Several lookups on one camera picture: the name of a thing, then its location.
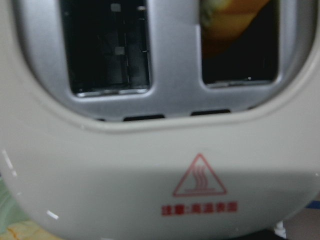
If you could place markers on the white two-slot toaster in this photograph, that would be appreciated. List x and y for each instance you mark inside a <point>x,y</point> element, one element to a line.
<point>114,127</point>

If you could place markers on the orange toast slice in toaster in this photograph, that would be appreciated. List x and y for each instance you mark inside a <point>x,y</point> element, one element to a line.
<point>224,21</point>

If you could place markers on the light green round plate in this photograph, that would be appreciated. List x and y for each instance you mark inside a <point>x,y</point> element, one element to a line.
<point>10,211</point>

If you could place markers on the triangular toast on plate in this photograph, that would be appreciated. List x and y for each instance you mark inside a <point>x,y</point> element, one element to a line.
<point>25,230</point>

